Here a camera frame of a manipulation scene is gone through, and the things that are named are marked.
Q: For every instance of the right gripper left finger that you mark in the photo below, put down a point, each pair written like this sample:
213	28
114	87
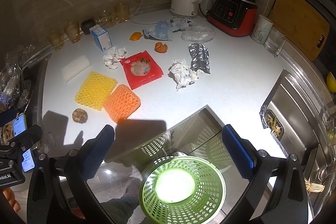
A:
92	153

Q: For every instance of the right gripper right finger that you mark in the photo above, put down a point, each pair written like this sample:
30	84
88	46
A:
242	159

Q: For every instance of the orange foam fruit net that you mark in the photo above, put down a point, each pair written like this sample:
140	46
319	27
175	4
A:
121	103

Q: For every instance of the red snack wrapper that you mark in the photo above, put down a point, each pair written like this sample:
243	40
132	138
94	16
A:
141	69

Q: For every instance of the silver foil blister pack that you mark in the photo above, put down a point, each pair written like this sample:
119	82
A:
199	57

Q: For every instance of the orange peel cup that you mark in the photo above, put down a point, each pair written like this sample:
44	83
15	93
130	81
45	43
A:
160	47

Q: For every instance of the blue white floral cloth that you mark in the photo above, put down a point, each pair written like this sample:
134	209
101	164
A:
164	29

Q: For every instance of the green perforated trash basket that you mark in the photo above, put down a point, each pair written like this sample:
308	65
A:
181	189

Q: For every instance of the person's left hand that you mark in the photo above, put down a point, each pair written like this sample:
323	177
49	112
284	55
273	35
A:
10	196

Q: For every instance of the brown round food scrap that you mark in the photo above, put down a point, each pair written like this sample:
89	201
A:
80	116

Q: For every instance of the sink strainer with scraps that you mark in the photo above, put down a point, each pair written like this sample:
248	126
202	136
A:
274	124

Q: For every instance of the smartphone on gripper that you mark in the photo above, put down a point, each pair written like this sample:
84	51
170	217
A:
19	126

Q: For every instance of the yellow foam fruit net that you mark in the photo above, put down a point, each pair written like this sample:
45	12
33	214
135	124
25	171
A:
95	90

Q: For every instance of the stainless steel sink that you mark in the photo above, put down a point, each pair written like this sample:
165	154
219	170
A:
305	134

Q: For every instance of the white foam roll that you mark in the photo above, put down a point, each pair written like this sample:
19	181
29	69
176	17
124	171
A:
75	67

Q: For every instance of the clear plastic packaging pile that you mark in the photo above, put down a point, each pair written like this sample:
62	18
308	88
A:
16	89

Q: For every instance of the small crumpled white tissue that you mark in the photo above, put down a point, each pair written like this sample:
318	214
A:
114	56

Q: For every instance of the large crumpled white tissue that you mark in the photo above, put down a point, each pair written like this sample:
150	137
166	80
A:
183	74

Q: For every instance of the yellow fruit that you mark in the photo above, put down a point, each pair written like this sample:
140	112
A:
331	82

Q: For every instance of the blue white milk carton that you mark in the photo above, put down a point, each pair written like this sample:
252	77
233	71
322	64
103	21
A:
101	37

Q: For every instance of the clear glass mug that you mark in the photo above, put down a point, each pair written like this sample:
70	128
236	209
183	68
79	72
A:
275	42

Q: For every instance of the orange peel slice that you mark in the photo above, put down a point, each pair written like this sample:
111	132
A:
135	36

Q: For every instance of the white printed ceramic mug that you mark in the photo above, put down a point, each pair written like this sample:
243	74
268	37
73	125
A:
261	29

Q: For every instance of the clear crumpled plastic bag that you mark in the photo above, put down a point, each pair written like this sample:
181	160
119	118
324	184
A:
198	34

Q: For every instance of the dark round jar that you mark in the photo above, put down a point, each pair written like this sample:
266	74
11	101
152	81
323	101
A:
87	24

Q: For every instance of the wooden cutting board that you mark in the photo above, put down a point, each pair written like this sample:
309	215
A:
302	24

